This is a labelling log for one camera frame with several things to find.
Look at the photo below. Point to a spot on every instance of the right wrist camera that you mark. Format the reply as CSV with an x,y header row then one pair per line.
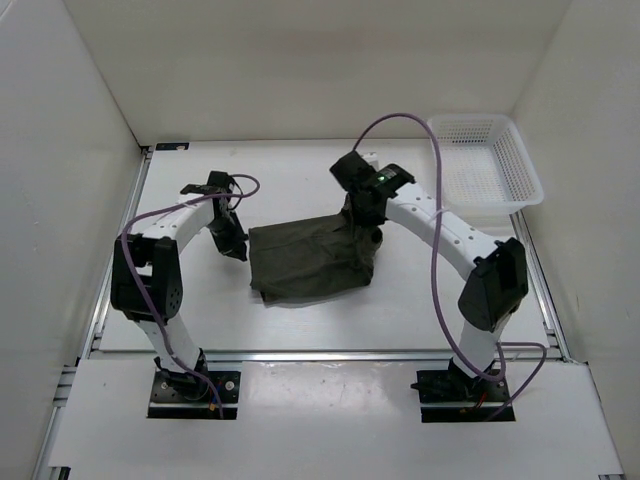
x,y
372,159

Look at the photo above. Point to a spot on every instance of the aluminium left rail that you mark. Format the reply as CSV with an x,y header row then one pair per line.
x,y
127,203

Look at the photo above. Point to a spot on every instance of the white plastic basket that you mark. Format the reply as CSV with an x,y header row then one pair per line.
x,y
487,170

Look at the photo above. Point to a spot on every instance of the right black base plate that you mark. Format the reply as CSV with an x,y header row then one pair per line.
x,y
444,398

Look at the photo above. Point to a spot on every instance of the aluminium front rail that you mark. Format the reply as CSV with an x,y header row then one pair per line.
x,y
236,356

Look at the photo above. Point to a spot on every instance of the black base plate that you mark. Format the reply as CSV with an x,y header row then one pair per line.
x,y
180,395
444,398

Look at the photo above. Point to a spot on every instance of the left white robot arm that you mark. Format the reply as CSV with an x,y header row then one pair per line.
x,y
146,277

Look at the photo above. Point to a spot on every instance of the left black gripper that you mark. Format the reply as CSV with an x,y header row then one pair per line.
x,y
236,246

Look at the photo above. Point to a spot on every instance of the black corner bracket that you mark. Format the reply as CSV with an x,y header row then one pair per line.
x,y
172,146

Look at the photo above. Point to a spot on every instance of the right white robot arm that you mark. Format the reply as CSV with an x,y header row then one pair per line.
x,y
494,272

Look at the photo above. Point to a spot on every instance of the olive green shorts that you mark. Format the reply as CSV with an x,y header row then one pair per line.
x,y
312,258

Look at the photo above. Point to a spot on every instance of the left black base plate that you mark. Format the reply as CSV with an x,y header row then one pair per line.
x,y
180,395

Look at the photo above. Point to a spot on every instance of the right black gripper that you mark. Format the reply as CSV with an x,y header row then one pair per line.
x,y
362,220

